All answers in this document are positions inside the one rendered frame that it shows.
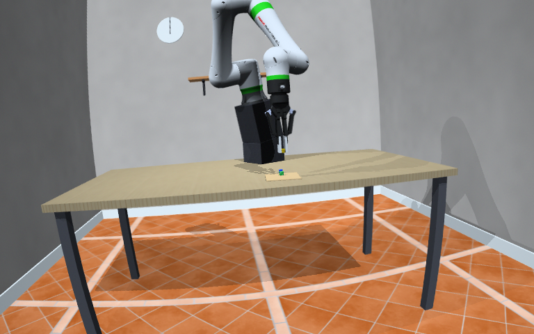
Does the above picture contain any beige square mat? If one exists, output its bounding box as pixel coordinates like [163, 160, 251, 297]
[265, 173, 302, 182]

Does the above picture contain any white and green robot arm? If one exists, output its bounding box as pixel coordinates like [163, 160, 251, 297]
[209, 0, 309, 105]

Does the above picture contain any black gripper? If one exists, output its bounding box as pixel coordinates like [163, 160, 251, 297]
[264, 94, 296, 153]

